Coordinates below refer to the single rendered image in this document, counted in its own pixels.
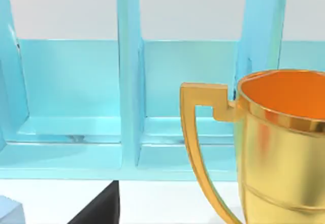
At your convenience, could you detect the gold trophy cup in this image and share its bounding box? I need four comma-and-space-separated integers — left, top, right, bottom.
179, 69, 325, 224

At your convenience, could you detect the pale blue block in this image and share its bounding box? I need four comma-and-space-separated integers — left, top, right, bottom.
0, 195, 26, 224

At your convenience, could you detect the light blue rack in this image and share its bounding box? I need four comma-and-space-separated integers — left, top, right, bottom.
0, 0, 325, 182

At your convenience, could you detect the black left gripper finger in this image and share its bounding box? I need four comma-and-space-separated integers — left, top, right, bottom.
67, 180, 120, 224

